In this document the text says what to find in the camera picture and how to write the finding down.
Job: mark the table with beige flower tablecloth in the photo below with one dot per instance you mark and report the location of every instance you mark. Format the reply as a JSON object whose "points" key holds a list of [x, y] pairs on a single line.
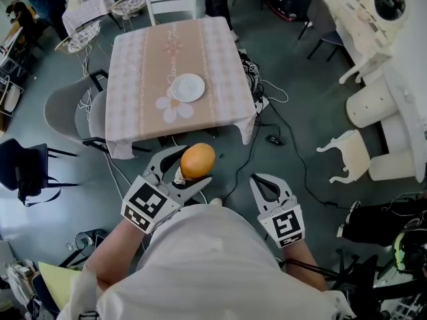
{"points": [[153, 78]]}

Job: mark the round mirror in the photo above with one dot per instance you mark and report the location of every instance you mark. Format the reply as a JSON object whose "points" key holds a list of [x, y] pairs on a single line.
{"points": [[389, 1]]}

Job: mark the person's white shoe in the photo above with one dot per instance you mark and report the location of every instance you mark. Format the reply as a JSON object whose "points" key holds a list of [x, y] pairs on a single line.
{"points": [[216, 202]]}

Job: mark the white wooden chair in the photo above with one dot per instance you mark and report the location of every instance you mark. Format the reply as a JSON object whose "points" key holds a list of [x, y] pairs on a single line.
{"points": [[171, 2]]}

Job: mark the black tripod stand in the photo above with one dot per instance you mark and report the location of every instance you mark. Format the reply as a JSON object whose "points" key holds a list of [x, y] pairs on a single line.
{"points": [[360, 278]]}

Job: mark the person's left forearm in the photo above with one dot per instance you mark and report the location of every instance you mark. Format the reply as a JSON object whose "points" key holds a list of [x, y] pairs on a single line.
{"points": [[116, 255]]}

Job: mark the person's white shirt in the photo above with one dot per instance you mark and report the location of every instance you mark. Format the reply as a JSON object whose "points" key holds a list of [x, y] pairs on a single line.
{"points": [[207, 265]]}

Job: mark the white ornate vanity dresser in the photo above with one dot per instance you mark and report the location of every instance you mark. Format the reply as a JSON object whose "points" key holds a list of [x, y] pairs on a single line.
{"points": [[363, 28]]}

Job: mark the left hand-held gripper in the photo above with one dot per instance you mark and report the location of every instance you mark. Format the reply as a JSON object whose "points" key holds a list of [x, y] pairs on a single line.
{"points": [[146, 202]]}

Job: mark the white round plate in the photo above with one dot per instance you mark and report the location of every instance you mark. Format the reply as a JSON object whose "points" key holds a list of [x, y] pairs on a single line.
{"points": [[187, 88]]}

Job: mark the white ornate stool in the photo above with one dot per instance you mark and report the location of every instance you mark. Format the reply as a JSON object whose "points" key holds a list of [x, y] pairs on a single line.
{"points": [[353, 155]]}

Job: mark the spare gripper on floor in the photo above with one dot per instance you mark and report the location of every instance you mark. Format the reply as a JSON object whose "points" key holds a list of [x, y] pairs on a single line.
{"points": [[251, 68]]}

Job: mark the yellow paper sheet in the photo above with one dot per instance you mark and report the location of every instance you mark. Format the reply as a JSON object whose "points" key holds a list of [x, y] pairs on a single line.
{"points": [[58, 283]]}

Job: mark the person's right forearm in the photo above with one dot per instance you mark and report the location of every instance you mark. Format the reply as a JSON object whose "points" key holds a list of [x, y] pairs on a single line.
{"points": [[305, 267]]}

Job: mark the table with checked tablecloth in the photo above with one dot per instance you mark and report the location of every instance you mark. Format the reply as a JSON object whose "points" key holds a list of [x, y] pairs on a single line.
{"points": [[85, 10]]}

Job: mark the white curved desk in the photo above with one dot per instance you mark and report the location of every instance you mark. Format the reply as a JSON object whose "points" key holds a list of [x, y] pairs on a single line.
{"points": [[410, 118]]}

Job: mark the grey shell chair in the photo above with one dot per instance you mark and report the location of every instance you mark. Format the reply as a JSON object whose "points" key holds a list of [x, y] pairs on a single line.
{"points": [[61, 108], [96, 115]]}

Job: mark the white power strip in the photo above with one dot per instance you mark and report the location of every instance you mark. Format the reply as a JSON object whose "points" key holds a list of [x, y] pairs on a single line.
{"points": [[262, 103]]}

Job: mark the black power adapter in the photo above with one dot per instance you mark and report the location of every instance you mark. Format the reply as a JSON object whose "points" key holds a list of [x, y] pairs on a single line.
{"points": [[275, 140]]}

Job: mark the dark blue chair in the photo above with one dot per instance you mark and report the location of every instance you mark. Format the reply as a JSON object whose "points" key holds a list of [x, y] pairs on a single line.
{"points": [[23, 168]]}

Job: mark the white cylindrical pouf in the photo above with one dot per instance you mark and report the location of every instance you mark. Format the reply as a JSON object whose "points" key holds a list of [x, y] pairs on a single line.
{"points": [[368, 103]]}

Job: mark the grey chair with black legs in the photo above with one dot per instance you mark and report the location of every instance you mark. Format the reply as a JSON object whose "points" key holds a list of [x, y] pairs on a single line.
{"points": [[322, 18]]}

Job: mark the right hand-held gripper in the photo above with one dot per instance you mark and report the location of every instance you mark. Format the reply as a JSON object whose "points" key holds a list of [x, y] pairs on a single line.
{"points": [[283, 226]]}

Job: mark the orange round food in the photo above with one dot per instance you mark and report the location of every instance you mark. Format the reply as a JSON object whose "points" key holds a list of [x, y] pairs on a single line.
{"points": [[197, 161]]}

